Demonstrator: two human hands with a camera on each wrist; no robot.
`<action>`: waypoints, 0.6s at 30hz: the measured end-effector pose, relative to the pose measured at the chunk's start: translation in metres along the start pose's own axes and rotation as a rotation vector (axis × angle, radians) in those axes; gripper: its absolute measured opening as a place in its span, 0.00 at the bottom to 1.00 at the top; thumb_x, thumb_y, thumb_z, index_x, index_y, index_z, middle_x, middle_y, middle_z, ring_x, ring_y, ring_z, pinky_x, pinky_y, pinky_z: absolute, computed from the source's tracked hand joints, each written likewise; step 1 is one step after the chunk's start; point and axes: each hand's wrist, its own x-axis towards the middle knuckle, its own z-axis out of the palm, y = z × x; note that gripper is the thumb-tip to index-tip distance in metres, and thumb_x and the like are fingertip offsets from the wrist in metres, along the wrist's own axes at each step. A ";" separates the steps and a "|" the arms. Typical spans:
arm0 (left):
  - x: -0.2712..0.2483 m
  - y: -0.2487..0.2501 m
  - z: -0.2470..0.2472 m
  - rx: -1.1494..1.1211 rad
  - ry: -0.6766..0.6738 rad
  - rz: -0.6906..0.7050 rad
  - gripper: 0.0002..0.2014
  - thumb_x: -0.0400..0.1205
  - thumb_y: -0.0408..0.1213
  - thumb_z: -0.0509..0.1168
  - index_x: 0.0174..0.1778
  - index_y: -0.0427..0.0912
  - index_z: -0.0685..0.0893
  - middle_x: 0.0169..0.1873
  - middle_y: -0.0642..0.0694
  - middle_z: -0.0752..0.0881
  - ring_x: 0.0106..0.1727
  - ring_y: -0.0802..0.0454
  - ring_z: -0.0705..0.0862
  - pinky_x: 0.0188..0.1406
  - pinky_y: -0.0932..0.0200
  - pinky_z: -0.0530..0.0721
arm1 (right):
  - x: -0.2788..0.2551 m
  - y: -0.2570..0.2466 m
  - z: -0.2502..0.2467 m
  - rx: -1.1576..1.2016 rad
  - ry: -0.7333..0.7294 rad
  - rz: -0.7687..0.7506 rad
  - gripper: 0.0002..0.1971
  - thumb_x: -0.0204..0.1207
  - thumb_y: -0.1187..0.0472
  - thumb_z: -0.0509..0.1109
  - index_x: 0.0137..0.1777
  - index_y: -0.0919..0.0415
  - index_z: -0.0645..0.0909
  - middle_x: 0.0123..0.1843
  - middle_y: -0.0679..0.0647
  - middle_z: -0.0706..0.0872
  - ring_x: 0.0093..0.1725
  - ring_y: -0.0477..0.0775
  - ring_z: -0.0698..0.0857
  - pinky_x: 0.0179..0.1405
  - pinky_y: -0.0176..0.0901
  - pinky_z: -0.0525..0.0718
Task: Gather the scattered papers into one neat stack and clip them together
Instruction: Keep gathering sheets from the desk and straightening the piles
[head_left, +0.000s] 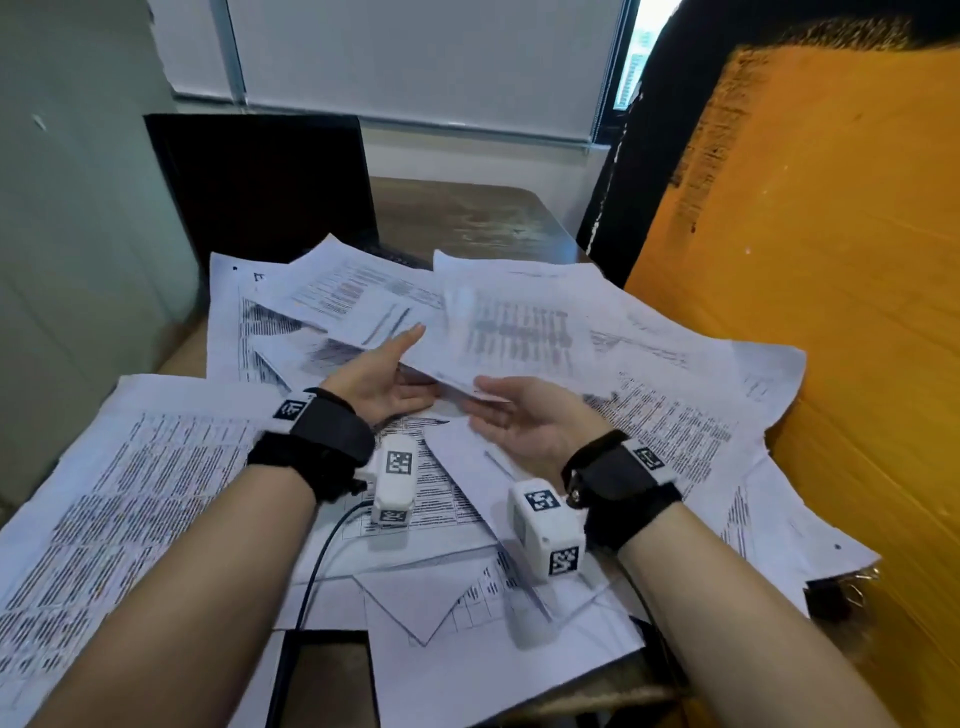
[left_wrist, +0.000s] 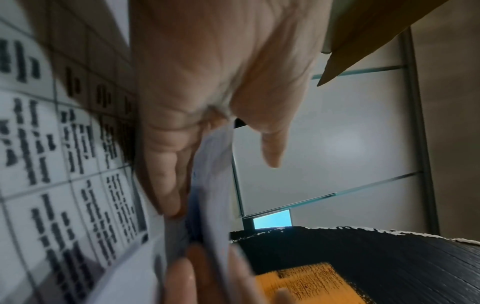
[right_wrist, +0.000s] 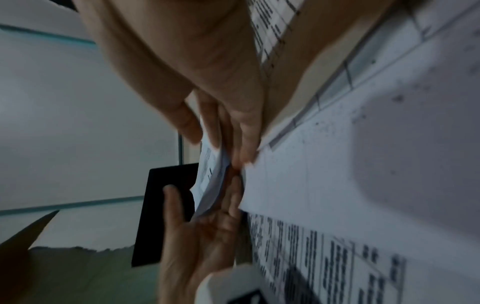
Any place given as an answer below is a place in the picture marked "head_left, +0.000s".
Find person's left forearm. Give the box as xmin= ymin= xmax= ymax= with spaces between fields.
xmin=29 ymin=464 xmax=320 ymax=728

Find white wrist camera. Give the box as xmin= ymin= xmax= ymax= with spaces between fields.
xmin=372 ymin=433 xmax=421 ymax=530
xmin=507 ymin=477 xmax=588 ymax=583

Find black left camera cable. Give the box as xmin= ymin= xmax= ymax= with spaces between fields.
xmin=266 ymin=498 xmax=374 ymax=728

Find pile of printed papers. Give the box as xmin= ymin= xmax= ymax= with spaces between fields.
xmin=206 ymin=232 xmax=883 ymax=728

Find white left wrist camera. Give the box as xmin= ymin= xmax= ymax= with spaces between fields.
xmin=372 ymin=433 xmax=421 ymax=530

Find beige cardboard panel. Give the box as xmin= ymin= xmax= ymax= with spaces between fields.
xmin=0 ymin=0 xmax=204 ymax=519

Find aligned stack of printed sheets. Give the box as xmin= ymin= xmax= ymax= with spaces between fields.
xmin=0 ymin=373 xmax=290 ymax=728

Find black left wrist strap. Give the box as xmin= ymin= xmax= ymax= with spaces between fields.
xmin=245 ymin=387 xmax=376 ymax=505

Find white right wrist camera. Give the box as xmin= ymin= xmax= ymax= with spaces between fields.
xmin=507 ymin=477 xmax=588 ymax=583

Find person's right hand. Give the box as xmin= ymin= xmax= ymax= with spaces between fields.
xmin=461 ymin=374 xmax=613 ymax=489

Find black right camera cable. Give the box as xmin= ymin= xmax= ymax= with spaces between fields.
xmin=614 ymin=554 xmax=691 ymax=706

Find black laptop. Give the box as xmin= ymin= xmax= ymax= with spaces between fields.
xmin=142 ymin=112 xmax=421 ymax=275

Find black camera cable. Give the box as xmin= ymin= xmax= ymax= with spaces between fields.
xmin=266 ymin=498 xmax=374 ymax=728
xmin=614 ymin=554 xmax=691 ymax=706

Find dark framed window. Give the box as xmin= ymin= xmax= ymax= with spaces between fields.
xmin=592 ymin=0 xmax=684 ymax=144

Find orange cardboard panel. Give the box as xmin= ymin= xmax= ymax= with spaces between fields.
xmin=623 ymin=44 xmax=960 ymax=728

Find person's left hand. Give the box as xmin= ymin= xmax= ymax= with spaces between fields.
xmin=318 ymin=323 xmax=440 ymax=427

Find black binder clips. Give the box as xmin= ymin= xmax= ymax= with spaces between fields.
xmin=803 ymin=566 xmax=883 ymax=624

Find person's right forearm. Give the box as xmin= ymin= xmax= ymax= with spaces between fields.
xmin=618 ymin=502 xmax=901 ymax=728

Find single printed paper sheet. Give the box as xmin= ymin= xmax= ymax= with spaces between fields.
xmin=397 ymin=281 xmax=601 ymax=403

